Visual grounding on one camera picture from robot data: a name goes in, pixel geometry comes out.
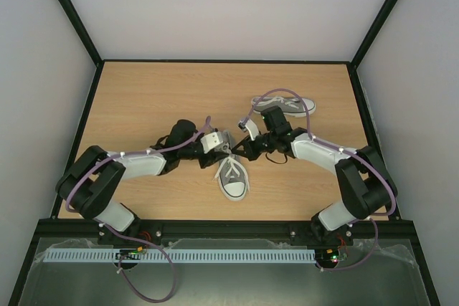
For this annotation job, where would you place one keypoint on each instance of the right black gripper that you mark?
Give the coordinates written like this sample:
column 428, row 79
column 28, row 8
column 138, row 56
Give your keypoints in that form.
column 251, row 149

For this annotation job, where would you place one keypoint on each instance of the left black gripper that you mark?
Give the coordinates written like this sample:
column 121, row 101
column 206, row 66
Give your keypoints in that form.
column 212, row 157

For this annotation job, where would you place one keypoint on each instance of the grey sneaker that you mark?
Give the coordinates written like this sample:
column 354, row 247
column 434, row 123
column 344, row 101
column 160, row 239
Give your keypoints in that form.
column 231, row 175

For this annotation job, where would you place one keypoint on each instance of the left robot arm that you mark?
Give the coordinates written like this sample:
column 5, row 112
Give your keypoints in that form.
column 89, row 185

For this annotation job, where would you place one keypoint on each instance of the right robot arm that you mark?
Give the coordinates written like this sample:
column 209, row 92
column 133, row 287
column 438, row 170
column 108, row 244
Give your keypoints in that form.
column 364, row 182

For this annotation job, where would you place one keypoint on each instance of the grey sneaker lying sideways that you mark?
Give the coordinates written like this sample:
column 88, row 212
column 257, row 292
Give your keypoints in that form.
column 291, row 106

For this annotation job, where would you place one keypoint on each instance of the left circuit board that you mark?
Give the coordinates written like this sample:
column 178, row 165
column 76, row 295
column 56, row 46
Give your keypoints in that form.
column 130, row 254

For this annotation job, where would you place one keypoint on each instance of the circuit board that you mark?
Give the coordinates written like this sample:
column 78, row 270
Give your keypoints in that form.
column 332, row 255
column 130, row 254

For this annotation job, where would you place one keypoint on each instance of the right circuit board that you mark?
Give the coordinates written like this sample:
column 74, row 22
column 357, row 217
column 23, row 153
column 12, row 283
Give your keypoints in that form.
column 332, row 255

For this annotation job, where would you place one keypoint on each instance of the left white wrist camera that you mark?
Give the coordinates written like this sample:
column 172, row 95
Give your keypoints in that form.
column 217, row 140

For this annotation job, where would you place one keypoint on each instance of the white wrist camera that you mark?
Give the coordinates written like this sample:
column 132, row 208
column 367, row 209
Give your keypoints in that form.
column 217, row 140
column 248, row 126

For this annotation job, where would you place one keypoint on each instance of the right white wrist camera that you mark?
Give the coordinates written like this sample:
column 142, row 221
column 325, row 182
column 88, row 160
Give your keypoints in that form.
column 248, row 126

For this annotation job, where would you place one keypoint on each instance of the light blue cable duct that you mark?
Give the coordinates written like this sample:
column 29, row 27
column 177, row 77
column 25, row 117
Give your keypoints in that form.
column 185, row 256

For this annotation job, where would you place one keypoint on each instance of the black aluminium frame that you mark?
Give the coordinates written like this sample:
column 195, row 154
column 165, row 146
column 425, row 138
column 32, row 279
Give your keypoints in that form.
column 395, row 228

